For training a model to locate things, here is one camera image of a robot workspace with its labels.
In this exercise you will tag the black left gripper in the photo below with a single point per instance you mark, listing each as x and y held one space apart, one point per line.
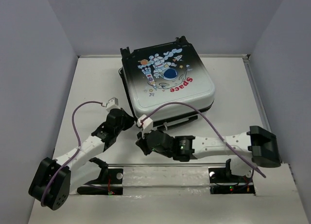
129 120

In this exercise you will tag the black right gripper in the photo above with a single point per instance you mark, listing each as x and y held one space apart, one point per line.
141 142

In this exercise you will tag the small space print suitcase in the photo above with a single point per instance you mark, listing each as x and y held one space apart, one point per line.
167 76

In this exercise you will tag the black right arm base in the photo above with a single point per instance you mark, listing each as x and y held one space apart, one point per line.
223 181

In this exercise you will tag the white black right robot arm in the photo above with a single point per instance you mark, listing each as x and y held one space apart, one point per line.
248 151

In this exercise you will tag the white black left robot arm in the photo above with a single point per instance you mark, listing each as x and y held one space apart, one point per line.
56 178

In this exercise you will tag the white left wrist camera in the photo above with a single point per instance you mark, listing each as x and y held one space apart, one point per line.
112 103

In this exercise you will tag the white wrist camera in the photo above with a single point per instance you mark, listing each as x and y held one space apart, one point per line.
145 124
112 103

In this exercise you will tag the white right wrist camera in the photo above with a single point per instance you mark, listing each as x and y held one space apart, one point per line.
145 124

